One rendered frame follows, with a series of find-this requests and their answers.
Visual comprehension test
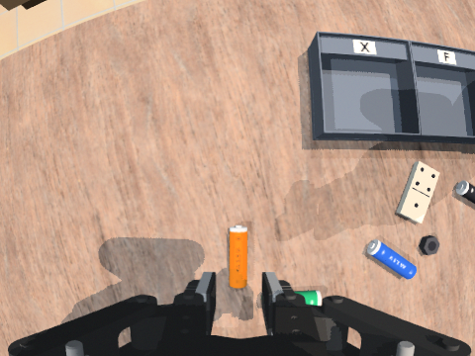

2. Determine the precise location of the grey rack of bins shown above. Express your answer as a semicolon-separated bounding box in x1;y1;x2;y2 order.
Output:
308;31;475;144

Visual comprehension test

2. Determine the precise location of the blue aa battery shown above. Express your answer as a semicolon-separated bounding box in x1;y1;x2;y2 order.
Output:
367;239;417;280

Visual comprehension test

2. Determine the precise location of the dark grey hex nut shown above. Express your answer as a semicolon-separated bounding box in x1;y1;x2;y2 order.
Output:
419;235;440;255

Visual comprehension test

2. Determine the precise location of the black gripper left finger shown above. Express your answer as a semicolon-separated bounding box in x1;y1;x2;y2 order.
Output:
8;272;216;356

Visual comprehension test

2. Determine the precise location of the orange aa battery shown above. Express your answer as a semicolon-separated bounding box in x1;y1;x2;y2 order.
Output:
230;225;247;288

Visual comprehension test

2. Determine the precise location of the black aa battery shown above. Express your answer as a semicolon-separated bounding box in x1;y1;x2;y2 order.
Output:
456;180;475;204

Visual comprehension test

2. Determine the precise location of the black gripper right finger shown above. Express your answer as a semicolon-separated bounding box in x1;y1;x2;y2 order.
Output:
261;272;471;356

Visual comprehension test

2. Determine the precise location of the green aa battery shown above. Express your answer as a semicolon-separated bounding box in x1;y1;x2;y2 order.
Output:
294;291;322;306

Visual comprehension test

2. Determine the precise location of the cream domino tile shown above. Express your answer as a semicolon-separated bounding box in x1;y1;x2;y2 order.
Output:
396;161;439;223

